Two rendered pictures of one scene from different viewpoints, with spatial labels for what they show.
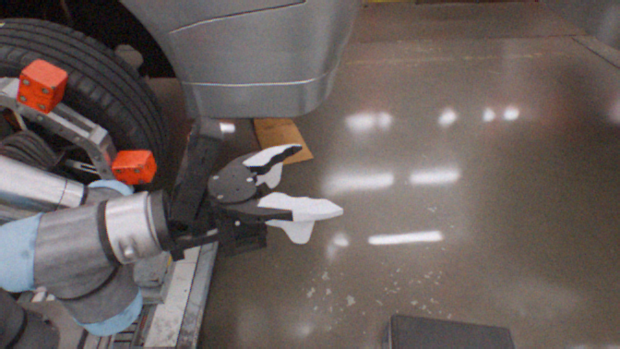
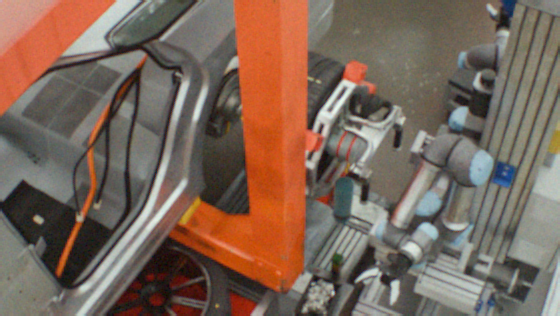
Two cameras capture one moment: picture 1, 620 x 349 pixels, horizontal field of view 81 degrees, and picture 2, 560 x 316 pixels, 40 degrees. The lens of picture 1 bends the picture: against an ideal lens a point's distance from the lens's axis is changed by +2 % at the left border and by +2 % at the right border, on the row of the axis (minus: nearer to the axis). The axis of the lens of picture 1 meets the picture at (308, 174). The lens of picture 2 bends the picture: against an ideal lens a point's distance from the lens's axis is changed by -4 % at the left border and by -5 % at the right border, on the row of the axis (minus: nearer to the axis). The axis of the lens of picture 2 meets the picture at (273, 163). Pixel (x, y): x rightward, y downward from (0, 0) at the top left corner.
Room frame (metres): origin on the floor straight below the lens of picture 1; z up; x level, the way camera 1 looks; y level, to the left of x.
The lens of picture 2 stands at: (-0.22, 2.88, 3.63)
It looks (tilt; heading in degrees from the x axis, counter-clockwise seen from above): 52 degrees down; 303
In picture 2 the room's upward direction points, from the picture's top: 2 degrees counter-clockwise
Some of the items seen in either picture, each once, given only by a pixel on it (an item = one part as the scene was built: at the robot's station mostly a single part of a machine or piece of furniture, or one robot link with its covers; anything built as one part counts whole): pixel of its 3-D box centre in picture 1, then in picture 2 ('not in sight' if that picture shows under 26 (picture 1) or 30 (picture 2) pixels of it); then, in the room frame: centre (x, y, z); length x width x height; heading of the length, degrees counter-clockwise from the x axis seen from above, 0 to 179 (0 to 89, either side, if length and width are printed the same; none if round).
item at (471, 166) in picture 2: not in sight; (460, 196); (0.11, 1.07, 1.19); 0.15 x 0.12 x 0.55; 170
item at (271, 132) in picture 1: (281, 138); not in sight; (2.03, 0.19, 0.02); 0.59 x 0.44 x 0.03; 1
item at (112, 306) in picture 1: (101, 281); not in sight; (0.25, 0.27, 1.12); 0.11 x 0.08 x 0.11; 19
